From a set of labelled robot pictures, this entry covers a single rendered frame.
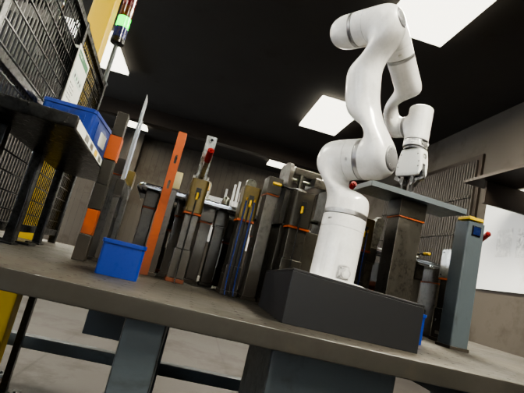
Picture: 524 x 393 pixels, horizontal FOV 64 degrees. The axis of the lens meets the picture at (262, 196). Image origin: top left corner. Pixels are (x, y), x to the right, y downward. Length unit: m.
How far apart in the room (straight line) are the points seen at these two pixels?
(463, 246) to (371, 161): 0.60
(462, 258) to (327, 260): 0.64
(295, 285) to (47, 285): 0.50
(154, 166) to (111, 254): 9.27
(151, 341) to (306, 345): 0.30
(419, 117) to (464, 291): 0.62
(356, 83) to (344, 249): 0.47
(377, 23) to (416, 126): 0.45
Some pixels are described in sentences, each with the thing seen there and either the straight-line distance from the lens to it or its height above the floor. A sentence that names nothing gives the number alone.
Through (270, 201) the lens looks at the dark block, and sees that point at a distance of 1.42.
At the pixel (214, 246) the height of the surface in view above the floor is 0.85.
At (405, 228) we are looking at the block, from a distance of 1.48.
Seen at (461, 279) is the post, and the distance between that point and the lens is 1.61.
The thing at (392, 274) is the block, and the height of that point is 0.89.
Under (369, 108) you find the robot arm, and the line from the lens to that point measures 1.22.
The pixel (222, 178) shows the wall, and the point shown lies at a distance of 10.30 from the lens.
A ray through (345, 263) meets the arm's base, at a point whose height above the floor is 0.87.
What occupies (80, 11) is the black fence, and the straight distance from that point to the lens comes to 1.72.
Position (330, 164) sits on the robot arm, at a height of 1.14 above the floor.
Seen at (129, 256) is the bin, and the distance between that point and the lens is 1.12.
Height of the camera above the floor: 0.79
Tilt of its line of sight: 10 degrees up
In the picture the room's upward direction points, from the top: 14 degrees clockwise
